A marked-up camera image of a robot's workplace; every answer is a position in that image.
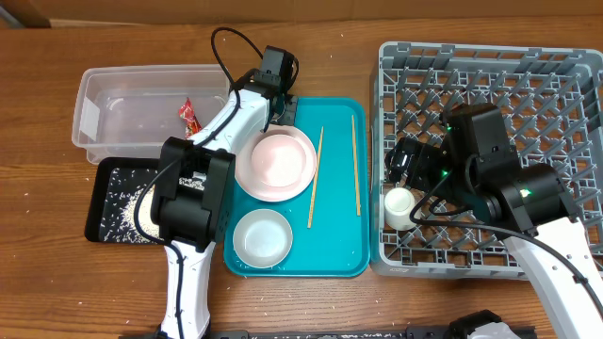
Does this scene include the teal serving tray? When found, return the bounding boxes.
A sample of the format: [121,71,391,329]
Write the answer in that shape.
[223,97,369,278]

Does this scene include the grey metal bowl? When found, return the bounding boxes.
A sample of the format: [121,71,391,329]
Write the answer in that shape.
[233,209,293,269]

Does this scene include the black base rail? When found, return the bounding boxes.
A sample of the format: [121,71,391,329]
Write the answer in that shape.
[117,309,538,339]

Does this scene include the white cup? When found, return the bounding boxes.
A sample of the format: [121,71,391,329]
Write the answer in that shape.
[383,187,416,231]

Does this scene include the wooden chopstick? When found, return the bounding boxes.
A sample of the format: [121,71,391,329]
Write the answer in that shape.
[307,126,324,229]
[350,115,361,217]

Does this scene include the black waste tray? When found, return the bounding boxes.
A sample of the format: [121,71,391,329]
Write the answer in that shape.
[84,157,158,245]

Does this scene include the rice and food leftovers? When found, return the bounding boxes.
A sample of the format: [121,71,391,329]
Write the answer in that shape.
[99,168,157,244]

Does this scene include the clear plastic bin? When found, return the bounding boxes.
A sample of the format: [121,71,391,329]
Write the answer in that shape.
[72,64,229,164]

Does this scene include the grey dishwasher rack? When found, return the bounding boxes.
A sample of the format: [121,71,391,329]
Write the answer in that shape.
[369,41,602,279]

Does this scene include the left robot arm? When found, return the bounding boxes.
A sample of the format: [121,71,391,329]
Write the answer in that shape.
[150,46,299,338]

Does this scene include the red snack wrapper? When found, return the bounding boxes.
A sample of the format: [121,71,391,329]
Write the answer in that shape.
[178,98,203,138]

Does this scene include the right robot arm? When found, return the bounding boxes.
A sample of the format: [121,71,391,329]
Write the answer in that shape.
[384,104,602,338]

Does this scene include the large pink plate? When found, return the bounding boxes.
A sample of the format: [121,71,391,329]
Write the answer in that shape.
[235,125,317,202]

